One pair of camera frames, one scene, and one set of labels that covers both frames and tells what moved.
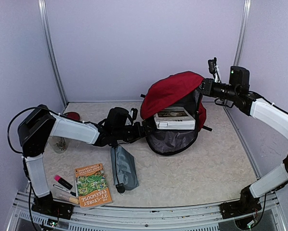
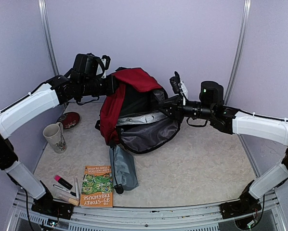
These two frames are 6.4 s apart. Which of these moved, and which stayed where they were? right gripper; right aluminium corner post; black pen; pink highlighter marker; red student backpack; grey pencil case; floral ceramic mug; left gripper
Moved: right gripper; red student backpack; left gripper
Stayed: pink highlighter marker; grey pencil case; black pen; floral ceramic mug; right aluminium corner post
